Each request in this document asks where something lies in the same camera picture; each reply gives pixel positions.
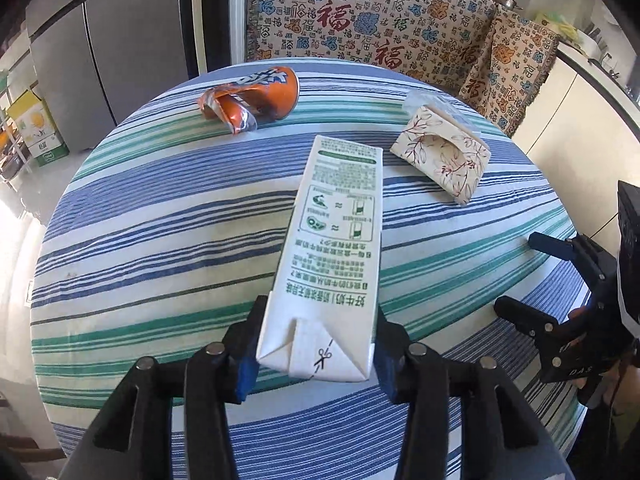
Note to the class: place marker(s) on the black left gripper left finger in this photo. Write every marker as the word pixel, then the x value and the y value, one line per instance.
pixel 130 438

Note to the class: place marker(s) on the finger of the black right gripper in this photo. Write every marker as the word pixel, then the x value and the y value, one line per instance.
pixel 594 263
pixel 525 317

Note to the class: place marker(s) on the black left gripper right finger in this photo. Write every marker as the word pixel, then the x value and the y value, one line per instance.
pixel 501 436

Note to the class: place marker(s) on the floral tissue pack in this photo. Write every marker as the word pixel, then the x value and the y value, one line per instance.
pixel 444 150

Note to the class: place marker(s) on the white green milk carton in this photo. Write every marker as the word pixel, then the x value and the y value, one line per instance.
pixel 321 310

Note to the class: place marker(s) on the white kitchen counter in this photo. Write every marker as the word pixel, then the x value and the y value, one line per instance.
pixel 582 132

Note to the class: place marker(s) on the person's right hand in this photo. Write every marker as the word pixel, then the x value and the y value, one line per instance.
pixel 618 389

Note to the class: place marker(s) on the striped blue green tablecloth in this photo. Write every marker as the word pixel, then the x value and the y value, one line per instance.
pixel 276 271

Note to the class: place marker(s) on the patterned fu character blanket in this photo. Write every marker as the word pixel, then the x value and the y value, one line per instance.
pixel 490 58

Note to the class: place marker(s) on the yellow cardboard box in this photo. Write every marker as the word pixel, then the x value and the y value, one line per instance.
pixel 37 128

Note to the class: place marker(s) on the crushed orange soda can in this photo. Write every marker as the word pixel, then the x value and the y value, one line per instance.
pixel 260 98

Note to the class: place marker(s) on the grey refrigerator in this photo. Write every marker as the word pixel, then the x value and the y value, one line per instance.
pixel 98 61

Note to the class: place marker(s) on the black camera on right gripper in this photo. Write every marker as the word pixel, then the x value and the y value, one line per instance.
pixel 628 260

